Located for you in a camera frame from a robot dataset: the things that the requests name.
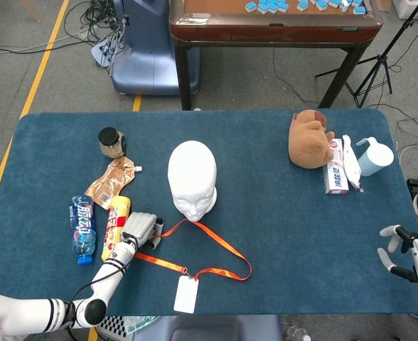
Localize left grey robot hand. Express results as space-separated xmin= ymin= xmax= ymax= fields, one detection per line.
xmin=122 ymin=212 xmax=166 ymax=251

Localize orange lanyard strap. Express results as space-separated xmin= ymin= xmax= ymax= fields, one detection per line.
xmin=134 ymin=218 xmax=253 ymax=282

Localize white ID badge holder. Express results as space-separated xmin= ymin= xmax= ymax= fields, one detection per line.
xmin=173 ymin=275 xmax=199 ymax=315

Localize white foam mannequin head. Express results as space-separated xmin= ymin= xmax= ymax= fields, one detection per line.
xmin=167 ymin=140 xmax=218 ymax=223

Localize yellow bottle green cap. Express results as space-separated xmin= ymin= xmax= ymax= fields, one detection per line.
xmin=100 ymin=195 xmax=132 ymax=264

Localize brown spout pouch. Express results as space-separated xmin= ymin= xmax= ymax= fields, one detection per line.
xmin=84 ymin=157 xmax=144 ymax=210

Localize blue label water bottle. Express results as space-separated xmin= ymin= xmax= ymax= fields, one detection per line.
xmin=68 ymin=194 xmax=97 ymax=266

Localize glass jar black lid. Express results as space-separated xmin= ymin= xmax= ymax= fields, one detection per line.
xmin=98 ymin=126 xmax=127 ymax=159

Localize green plastic bag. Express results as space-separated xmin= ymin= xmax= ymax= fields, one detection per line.
xmin=125 ymin=315 xmax=160 ymax=335

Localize black white checkerboard sheet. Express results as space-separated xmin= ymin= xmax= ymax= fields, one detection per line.
xmin=97 ymin=314 xmax=129 ymax=338

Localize light blue plastic mug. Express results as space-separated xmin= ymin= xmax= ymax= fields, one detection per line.
xmin=355 ymin=136 xmax=395 ymax=178

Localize white wet wipes pack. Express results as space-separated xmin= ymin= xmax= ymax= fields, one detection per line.
xmin=341 ymin=134 xmax=363 ymax=191

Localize white pink toothpaste box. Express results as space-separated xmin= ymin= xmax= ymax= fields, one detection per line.
xmin=322 ymin=138 xmax=350 ymax=195

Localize grey blue robot torso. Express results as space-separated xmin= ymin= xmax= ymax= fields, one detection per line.
xmin=143 ymin=314 xmax=284 ymax=341

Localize clear plastic bottle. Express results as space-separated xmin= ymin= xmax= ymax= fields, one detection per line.
xmin=286 ymin=325 xmax=311 ymax=341

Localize brown plush toy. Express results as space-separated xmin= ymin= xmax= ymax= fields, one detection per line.
xmin=288 ymin=109 xmax=336 ymax=170

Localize blue grey machine base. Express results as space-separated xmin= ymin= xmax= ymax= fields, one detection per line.
xmin=111 ymin=0 xmax=201 ymax=97

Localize pale blue power strip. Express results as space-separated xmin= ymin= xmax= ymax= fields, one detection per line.
xmin=90 ymin=35 xmax=124 ymax=68

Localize black tripod stand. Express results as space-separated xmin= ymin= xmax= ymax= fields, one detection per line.
xmin=314 ymin=0 xmax=418 ymax=109

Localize brown mahjong table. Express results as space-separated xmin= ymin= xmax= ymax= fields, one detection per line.
xmin=168 ymin=0 xmax=384 ymax=111

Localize white storage box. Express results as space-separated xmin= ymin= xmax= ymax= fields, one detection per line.
xmin=393 ymin=0 xmax=418 ymax=19

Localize tangled black floor cables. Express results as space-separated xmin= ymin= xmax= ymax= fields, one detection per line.
xmin=63 ymin=0 xmax=124 ymax=47

